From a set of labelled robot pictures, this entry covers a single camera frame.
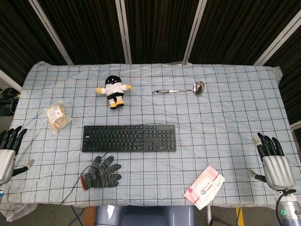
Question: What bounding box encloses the black computer keyboard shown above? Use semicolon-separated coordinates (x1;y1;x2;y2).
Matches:
81;124;177;153

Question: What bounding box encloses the grey knitted work glove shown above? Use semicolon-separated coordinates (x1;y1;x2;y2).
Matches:
80;155;122;191

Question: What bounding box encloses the stainless steel ladle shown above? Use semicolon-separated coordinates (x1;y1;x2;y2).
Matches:
152;81;205;96

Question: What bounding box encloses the pink wet wipes pack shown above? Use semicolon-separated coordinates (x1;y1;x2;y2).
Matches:
183;165;226;210

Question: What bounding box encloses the black folding screen partition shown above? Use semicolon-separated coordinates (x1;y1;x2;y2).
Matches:
0;0;301;131

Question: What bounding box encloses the black equipment on floor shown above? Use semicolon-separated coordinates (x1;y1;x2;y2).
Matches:
0;87;21;116

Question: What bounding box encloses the thin black cable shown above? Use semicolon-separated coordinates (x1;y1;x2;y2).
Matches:
60;152;110;206

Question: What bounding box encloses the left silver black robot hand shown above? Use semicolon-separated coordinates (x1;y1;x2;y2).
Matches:
0;125;35;186

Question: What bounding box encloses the clear bag of snacks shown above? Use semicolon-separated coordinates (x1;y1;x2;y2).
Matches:
45;99;72;135

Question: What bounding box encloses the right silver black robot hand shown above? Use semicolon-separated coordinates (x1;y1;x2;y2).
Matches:
247;132;296;190

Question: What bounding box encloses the blue checked tablecloth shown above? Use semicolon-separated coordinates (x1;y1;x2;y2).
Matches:
0;61;299;222

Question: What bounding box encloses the black white plush doll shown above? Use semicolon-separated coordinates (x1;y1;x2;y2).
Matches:
96;75;132;110

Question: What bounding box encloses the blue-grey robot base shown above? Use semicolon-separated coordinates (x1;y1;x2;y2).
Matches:
94;205;196;226

